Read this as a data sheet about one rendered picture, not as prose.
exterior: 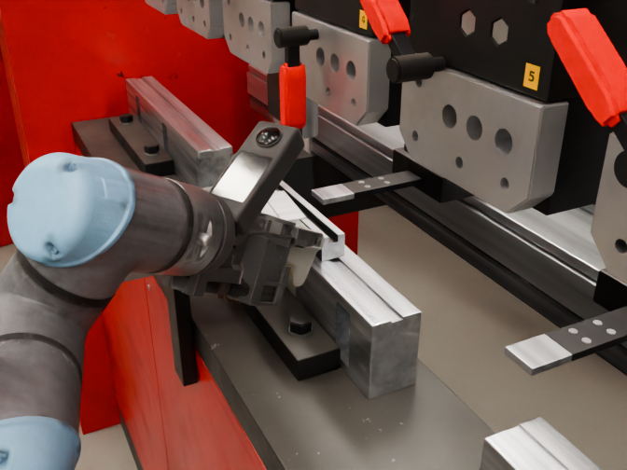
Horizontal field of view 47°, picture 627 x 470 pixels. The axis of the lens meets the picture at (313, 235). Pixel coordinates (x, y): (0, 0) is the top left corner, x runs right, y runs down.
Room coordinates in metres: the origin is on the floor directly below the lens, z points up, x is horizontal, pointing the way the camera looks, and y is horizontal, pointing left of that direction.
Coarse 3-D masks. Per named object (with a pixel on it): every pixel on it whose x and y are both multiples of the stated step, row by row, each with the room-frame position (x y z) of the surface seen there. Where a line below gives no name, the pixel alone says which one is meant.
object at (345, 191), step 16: (400, 160) 0.94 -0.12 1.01; (384, 176) 0.90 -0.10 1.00; (400, 176) 0.90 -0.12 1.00; (416, 176) 0.90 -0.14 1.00; (432, 176) 0.87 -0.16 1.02; (320, 192) 0.84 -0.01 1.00; (336, 192) 0.84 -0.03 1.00; (352, 192) 0.84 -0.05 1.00; (368, 192) 0.85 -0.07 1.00; (432, 192) 0.87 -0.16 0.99; (448, 192) 0.86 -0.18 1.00; (464, 192) 0.87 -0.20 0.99
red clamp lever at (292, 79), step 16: (288, 32) 0.65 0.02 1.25; (304, 32) 0.66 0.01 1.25; (288, 48) 0.65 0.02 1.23; (288, 64) 0.65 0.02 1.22; (288, 80) 0.65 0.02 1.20; (304, 80) 0.66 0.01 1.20; (288, 96) 0.65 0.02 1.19; (304, 96) 0.66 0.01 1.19; (288, 112) 0.65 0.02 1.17; (304, 112) 0.66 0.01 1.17
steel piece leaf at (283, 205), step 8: (280, 192) 0.85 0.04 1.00; (272, 200) 0.82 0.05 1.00; (280, 200) 0.82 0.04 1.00; (288, 200) 0.82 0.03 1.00; (272, 208) 0.80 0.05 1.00; (280, 208) 0.80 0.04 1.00; (288, 208) 0.80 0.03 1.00; (296, 208) 0.80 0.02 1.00; (280, 216) 0.78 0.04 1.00; (288, 216) 0.78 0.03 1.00; (296, 216) 0.78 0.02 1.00; (304, 216) 0.78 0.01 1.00
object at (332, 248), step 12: (288, 192) 0.86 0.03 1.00; (300, 204) 0.82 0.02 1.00; (312, 216) 0.79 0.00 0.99; (324, 216) 0.78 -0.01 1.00; (312, 228) 0.75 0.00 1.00; (324, 228) 0.76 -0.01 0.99; (336, 228) 0.75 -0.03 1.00; (336, 240) 0.74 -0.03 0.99; (324, 252) 0.73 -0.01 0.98; (336, 252) 0.73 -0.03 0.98
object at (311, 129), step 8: (272, 80) 0.85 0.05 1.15; (272, 88) 0.85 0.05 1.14; (272, 96) 0.85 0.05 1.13; (272, 104) 0.86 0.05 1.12; (312, 104) 0.79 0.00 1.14; (272, 112) 0.86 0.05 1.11; (312, 112) 0.79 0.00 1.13; (280, 120) 0.84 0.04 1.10; (312, 120) 0.79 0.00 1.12; (304, 128) 0.78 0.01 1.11; (312, 128) 0.79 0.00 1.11; (304, 136) 0.78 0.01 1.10; (312, 136) 0.79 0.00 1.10; (304, 144) 0.80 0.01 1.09
